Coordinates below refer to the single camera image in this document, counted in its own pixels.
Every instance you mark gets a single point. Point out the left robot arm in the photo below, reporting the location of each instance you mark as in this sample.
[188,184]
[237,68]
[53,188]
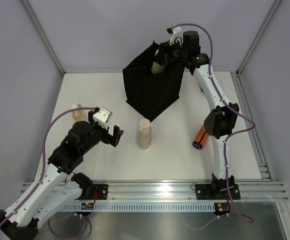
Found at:
[57,184]

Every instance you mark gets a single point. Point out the amber liquid clear bottle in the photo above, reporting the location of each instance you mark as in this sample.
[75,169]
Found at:
[78,114]

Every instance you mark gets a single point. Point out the right aluminium corner post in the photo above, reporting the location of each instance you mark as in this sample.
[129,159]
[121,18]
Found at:
[263,27]

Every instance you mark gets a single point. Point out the left aluminium corner post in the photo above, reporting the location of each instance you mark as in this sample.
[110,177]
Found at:
[41,34]

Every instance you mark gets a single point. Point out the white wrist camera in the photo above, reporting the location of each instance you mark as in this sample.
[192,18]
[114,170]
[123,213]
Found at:
[102,116]
[175,32]

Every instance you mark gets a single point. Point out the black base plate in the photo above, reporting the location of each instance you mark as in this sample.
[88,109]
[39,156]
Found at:
[205,192]
[99,192]

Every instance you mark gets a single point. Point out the aluminium front rail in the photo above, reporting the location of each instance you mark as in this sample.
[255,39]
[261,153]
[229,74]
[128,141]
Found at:
[183,191]

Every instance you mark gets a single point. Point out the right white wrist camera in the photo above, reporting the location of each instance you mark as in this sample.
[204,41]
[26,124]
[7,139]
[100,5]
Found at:
[175,32]

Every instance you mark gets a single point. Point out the beige pump bottle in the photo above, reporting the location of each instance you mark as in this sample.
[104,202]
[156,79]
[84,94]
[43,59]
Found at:
[145,134]

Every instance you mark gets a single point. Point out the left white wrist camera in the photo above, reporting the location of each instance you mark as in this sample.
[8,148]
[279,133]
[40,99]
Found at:
[102,116]

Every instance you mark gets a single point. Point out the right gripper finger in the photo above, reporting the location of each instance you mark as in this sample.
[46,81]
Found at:
[169,58]
[165,49]

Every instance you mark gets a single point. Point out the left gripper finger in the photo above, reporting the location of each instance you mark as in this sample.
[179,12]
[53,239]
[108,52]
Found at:
[90,117]
[114,138]

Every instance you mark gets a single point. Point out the aluminium corner post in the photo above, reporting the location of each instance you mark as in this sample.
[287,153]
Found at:
[41,34]
[263,27]

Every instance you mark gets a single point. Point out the white slotted cable duct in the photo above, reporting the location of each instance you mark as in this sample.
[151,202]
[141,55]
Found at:
[140,207]

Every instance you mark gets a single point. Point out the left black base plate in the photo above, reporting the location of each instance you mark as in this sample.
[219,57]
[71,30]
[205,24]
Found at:
[99,192]

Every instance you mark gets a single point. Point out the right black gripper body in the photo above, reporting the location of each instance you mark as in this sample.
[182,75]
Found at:
[177,52]

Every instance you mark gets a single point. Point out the orange tube front right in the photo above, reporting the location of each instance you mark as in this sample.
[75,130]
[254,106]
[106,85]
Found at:
[200,139]

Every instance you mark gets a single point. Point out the black canvas bag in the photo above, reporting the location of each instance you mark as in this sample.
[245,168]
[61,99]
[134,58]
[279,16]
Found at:
[150,94]

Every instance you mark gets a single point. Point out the green bottle white cap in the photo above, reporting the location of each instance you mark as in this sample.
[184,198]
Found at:
[157,66]

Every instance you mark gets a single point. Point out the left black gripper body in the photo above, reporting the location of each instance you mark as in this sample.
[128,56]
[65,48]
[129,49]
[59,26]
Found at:
[98,133]

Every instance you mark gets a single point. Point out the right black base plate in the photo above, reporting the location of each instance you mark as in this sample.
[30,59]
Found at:
[205,192]

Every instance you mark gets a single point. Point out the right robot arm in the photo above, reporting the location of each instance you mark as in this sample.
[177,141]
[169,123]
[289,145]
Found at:
[221,120]

